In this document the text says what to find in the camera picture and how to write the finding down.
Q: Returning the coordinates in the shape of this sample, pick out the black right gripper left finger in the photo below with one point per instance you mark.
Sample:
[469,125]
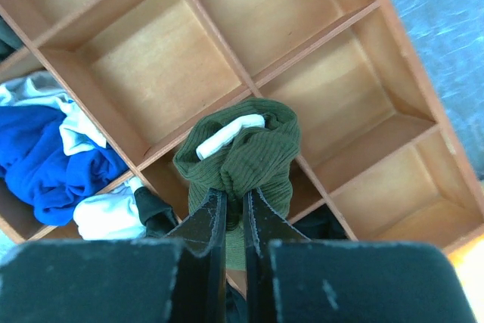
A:
[178,278]

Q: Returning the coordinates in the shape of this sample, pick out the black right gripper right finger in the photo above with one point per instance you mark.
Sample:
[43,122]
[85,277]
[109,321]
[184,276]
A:
[291,278]

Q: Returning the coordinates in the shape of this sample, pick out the olive green underwear cream waistband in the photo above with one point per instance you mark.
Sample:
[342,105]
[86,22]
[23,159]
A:
[258,157]

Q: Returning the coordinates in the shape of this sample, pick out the orange compartment organizer box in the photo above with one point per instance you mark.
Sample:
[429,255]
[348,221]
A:
[377,147]

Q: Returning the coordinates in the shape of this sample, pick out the black white rolled underwear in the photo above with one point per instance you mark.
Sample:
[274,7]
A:
[129,211]

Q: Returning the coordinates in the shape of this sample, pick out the blue white rolled underwear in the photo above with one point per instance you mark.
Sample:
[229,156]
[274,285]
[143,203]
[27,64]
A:
[52,155]

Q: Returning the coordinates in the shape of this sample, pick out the grey rolled underwear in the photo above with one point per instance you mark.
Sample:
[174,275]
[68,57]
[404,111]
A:
[9,40]

